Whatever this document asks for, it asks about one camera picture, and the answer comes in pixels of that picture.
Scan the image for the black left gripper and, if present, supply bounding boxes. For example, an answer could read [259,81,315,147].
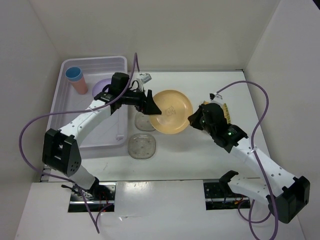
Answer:
[120,85,162,115]

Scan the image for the clear glass dish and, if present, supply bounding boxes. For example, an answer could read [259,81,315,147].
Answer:
[134,112,155,132]
[127,133,157,160]

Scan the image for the yellow plastic plate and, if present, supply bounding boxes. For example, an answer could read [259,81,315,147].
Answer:
[149,90,193,135]

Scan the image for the woven bamboo tray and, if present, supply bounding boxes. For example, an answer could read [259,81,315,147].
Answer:
[202,101,231,124]

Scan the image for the purple plastic plate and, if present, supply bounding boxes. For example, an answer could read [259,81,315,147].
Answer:
[91,78,112,97]

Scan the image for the pink plastic cup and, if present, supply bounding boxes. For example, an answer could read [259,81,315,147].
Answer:
[69,74,88,95]

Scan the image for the blue plastic cup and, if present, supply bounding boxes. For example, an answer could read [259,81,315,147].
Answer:
[65,66,83,82]

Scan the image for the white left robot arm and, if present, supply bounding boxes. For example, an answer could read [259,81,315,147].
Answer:
[42,72,193,200]

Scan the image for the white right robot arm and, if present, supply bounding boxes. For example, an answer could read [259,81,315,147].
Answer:
[196,102,311,224]

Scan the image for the translucent plastic bin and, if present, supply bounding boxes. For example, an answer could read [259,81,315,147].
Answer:
[50,56,128,151]

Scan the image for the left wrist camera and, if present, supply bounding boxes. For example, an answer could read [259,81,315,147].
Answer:
[136,73,152,89]

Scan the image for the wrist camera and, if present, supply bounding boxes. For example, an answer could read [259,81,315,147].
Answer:
[209,92,224,106]
[136,73,152,89]

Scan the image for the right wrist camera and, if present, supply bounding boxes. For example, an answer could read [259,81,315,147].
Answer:
[209,92,224,106]

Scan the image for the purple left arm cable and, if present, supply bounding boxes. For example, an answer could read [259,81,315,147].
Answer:
[19,52,141,234]

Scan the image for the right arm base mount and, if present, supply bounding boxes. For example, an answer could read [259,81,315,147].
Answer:
[203,181,251,211]

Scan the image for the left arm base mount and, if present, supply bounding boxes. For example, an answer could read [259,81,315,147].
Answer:
[61,182,117,213]

